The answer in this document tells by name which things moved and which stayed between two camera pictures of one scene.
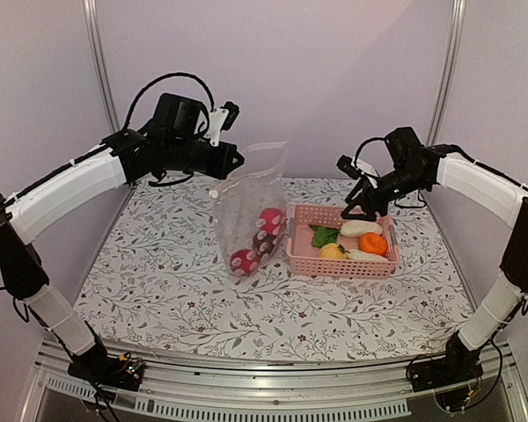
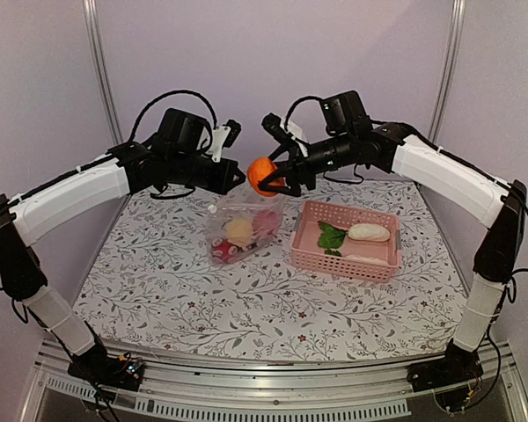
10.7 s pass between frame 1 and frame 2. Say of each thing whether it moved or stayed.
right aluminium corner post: stayed
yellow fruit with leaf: moved
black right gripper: moved
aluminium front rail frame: stayed
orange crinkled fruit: moved
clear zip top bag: moved
